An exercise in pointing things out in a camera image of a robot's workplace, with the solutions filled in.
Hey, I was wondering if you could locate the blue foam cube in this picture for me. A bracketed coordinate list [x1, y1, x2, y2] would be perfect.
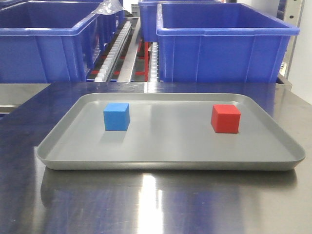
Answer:
[103, 102, 130, 131]

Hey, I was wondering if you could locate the red foam cube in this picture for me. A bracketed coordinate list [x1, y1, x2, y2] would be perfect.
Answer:
[211, 104, 241, 134]

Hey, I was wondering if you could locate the grey metal tray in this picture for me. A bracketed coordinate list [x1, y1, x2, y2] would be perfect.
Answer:
[34, 93, 305, 171]

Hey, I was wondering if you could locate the white roller conveyor track right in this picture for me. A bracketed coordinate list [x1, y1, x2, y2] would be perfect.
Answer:
[149, 42, 159, 82]

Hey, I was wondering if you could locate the white roller conveyor track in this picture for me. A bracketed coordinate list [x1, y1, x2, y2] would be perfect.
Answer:
[149, 42, 159, 82]
[94, 21, 132, 82]

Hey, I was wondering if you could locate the white roller conveyor track left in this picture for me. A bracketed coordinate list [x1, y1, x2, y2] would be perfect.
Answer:
[94, 21, 132, 82]

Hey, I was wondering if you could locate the blue plastic bin front right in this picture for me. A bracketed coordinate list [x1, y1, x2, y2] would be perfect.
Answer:
[156, 2, 299, 83]

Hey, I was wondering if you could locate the blue plastic bin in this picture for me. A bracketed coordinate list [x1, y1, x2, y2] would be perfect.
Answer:
[156, 2, 299, 83]
[0, 1, 102, 83]
[102, 0, 125, 45]

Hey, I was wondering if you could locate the blue plastic bin rear left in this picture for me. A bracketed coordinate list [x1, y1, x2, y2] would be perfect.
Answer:
[102, 0, 125, 45]

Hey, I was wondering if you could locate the clear plastic bag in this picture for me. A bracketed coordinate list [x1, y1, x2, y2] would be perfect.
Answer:
[94, 0, 124, 15]

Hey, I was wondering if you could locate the blue plastic bin front left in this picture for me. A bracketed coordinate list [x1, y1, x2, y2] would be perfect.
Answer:
[0, 1, 102, 83]

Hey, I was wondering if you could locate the red metal frame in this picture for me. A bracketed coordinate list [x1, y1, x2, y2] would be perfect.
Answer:
[135, 41, 150, 82]

